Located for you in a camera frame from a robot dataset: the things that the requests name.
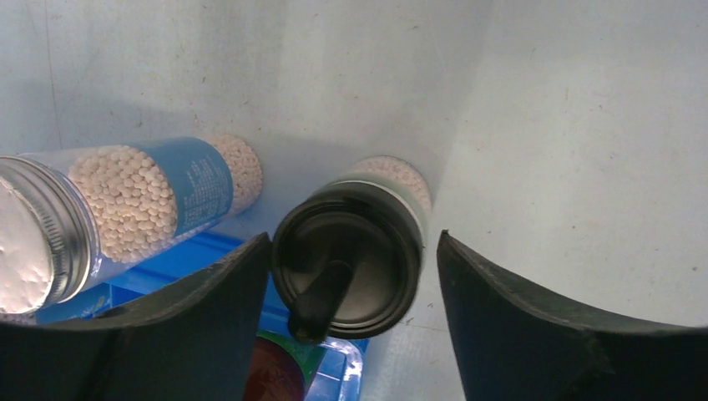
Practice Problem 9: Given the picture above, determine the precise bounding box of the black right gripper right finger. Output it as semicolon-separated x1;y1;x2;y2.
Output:
437;231;707;400

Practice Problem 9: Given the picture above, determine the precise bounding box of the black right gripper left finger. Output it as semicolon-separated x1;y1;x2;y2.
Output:
1;233;271;400

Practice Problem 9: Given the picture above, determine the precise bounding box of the red sauce bottle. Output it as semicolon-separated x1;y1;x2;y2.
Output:
242;330;326;401

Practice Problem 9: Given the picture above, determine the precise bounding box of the black-lid jar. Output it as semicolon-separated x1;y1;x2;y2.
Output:
271;155;432;344

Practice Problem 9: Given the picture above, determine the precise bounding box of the silver-lid blue-label jar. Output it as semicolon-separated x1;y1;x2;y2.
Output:
1;135;263;317

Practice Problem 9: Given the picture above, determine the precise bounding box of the blue divided plastic bin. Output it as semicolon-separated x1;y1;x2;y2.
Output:
30;233;369;401

